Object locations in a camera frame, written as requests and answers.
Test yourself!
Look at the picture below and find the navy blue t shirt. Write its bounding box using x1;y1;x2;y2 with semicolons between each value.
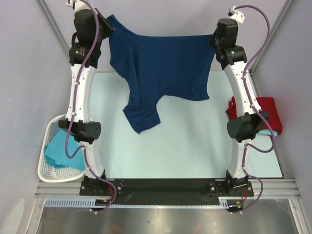
108;15;215;134

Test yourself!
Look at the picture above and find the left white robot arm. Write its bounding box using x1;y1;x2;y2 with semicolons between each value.
58;8;114;196

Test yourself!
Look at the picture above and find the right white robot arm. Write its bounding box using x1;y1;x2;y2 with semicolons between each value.
208;18;269;196

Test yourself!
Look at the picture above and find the folded red t shirt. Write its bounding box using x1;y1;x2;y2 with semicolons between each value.
226;97;282;137

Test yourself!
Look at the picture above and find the folded light blue t shirt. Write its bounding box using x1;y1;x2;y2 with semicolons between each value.
257;129;278;137

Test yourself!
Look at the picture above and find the grey shirt in basket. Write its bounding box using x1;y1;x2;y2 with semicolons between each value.
50;117;65;140

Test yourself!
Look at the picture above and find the turquoise t shirt in basket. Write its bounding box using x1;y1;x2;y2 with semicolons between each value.
43;130;85;171

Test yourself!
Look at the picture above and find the white laundry basket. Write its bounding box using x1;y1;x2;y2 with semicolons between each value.
37;115;84;183

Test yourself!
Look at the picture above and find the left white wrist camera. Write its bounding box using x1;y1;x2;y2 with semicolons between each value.
66;0;89;12

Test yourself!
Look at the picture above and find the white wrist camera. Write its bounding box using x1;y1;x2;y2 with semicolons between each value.
66;0;89;12
228;6;245;25

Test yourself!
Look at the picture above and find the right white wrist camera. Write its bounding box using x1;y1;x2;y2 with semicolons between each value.
228;6;245;25

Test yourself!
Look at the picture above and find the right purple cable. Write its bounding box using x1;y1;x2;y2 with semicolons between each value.
229;4;277;215

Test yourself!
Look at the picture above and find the purple cable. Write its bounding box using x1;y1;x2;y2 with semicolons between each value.
65;0;119;216
229;4;277;215

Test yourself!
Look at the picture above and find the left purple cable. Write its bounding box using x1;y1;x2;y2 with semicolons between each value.
65;0;119;216

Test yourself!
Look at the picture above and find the aluminium frame rail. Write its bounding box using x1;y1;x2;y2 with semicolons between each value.
35;178;301;199

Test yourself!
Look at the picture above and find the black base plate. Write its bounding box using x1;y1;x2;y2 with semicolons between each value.
79;177;254;206

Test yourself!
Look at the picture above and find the light blue cable duct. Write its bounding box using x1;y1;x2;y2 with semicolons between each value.
45;197;117;207

